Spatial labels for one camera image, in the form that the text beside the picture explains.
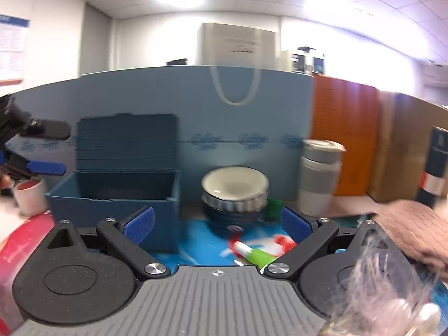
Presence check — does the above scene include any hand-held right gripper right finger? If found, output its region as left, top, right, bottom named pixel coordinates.
left=262, top=206, right=403, bottom=282

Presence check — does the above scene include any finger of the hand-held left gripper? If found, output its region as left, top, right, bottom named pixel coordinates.
left=20, top=118, right=71, bottom=139
left=7, top=153, right=67, bottom=177

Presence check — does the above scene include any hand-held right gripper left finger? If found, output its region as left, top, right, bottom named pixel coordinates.
left=47, top=206, right=172, bottom=282

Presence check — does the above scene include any green squeeze tube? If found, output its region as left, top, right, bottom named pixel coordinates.
left=229, top=240, right=281, bottom=270

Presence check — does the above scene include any green bottle cap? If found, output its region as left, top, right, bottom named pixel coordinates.
left=264, top=199, right=286, bottom=222

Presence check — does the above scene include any white cup with red inside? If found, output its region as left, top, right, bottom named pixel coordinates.
left=13, top=178, right=48, bottom=217

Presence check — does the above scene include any grey white tumbler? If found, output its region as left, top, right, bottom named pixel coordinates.
left=297, top=139, right=347, bottom=216

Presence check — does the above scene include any printed blue desk mat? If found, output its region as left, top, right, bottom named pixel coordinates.
left=147, top=212, right=448, bottom=309

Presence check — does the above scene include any white ribbed bowl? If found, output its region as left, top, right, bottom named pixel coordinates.
left=200, top=166, right=270, bottom=213

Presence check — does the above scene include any blue plastic storage box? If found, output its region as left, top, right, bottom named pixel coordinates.
left=45, top=113, right=181, bottom=254

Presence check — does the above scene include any red white package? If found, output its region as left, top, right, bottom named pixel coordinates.
left=0, top=213, right=57, bottom=335

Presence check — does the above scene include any light blue partition board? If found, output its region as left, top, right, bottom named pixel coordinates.
left=5, top=65, right=314, bottom=218

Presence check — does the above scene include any orange cardboard box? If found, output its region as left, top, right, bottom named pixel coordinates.
left=310, top=75, right=381, bottom=197

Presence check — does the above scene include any furry sleeve with pearls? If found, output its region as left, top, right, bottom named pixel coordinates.
left=322, top=231, right=448, bottom=336

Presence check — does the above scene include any pink knit cloth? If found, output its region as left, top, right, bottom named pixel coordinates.
left=376, top=199, right=448, bottom=271

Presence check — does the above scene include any brown cardboard box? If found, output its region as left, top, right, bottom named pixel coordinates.
left=367, top=90, right=448, bottom=203

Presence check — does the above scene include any dark blue cylinder bottle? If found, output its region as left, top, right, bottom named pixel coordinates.
left=415, top=125, right=448, bottom=208

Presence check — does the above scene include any white paper bag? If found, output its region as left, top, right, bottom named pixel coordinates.
left=196, top=23, right=281, bottom=106

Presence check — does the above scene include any wall poster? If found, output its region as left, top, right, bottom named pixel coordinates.
left=0, top=15, right=31, bottom=85

